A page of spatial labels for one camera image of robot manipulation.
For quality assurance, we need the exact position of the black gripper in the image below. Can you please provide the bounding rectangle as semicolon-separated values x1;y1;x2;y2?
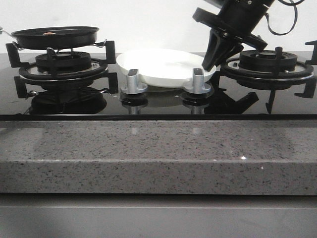
193;0;273;71

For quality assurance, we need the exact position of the white plate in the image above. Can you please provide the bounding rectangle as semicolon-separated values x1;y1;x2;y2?
116;49;216;88

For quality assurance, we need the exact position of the black frying pan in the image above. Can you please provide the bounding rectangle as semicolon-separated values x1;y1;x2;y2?
9;26;99;50

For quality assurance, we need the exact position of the fried egg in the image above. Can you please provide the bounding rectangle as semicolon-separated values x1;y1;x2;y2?
43;32;56;35

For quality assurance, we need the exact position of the right black gas burner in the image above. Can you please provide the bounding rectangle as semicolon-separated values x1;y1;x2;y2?
220;50;314;82

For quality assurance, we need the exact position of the black gas burner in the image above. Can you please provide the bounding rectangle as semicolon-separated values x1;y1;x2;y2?
220;50;314;82
19;51;109;84

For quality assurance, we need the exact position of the silver right stove knob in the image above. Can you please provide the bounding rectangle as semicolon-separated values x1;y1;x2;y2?
183;68;211;94

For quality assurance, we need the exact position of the silver stove knob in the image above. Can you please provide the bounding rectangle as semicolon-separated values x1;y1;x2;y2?
183;68;211;94
121;69;148;95

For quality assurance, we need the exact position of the black glass cooktop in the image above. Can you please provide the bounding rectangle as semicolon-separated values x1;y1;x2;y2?
0;54;317;121

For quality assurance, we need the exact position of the right black pan support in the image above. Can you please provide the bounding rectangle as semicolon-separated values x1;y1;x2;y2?
211;40;317;100

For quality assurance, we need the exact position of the black pan support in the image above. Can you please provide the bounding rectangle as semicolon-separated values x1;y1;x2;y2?
6;40;117;99
211;40;317;100

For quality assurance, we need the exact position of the silver left stove knob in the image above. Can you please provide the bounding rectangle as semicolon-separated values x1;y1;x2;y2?
121;69;148;95

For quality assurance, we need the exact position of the left black pan support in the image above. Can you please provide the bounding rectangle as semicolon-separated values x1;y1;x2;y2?
6;40;117;99

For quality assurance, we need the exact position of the left black gas burner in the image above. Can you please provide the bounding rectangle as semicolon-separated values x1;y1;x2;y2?
19;51;109;84

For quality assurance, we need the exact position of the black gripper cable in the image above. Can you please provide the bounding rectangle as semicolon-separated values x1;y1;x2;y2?
264;0;307;36

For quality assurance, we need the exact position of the wire pan reducer ring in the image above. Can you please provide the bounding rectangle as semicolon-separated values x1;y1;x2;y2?
12;39;107;54

